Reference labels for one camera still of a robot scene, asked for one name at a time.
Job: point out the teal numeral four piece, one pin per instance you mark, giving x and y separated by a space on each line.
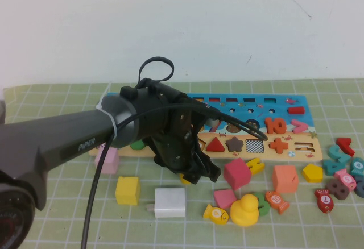
331 167

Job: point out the green numeral three piece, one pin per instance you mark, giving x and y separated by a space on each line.
264 206

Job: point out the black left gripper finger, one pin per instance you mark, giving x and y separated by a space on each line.
211 170
194 178

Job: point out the yellow numeral six piece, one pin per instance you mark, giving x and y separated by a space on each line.
184 180

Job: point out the teal numeral two piece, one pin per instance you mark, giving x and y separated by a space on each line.
335 152

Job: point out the yellow rubber duck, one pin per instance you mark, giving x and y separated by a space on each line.
244 212

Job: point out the yellow pentagon piece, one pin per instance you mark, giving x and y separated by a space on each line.
312 173

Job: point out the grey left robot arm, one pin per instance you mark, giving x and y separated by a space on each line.
57 143

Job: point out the red numeral piece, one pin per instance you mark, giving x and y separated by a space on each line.
344 141

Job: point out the orange numeral ten piece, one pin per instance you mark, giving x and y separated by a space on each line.
268 126

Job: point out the brown star piece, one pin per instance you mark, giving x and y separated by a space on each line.
235 145

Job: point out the pink greater-than sign piece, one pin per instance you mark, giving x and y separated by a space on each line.
304 126

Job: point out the red fish piece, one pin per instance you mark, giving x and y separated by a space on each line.
324 200

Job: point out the orange plus sign piece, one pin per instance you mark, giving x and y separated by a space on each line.
280 146

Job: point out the pink cube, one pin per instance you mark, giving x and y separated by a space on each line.
109 163

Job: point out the orange fish piece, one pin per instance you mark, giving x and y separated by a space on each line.
276 201

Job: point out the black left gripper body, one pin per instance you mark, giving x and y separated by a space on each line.
167 135

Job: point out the pink square piece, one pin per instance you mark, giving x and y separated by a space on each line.
224 198

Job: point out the white power adapter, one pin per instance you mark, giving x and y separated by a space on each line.
170 203

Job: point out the blue wooden puzzle board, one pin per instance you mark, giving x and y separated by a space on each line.
256 104

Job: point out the orange cube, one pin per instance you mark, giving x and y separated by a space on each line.
284 179

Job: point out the crimson cube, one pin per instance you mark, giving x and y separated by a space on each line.
237 173

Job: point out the green circle piece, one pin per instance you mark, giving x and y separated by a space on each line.
138 146

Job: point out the teal fish piece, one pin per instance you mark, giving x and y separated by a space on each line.
357 167

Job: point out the yellow fish piece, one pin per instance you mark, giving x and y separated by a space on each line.
214 214

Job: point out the pink fish piece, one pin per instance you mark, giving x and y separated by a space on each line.
345 178

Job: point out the red triangle piece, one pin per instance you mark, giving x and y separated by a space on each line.
216 146

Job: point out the yellow cube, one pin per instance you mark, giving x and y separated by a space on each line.
128 190

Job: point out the green checkered tablecloth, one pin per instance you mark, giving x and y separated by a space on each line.
57 226

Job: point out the red minus sign piece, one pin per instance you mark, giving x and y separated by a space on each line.
295 110

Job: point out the dark grey numeral piece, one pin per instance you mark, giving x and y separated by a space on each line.
360 188

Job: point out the brown numeral eight piece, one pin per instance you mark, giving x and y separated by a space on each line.
330 186

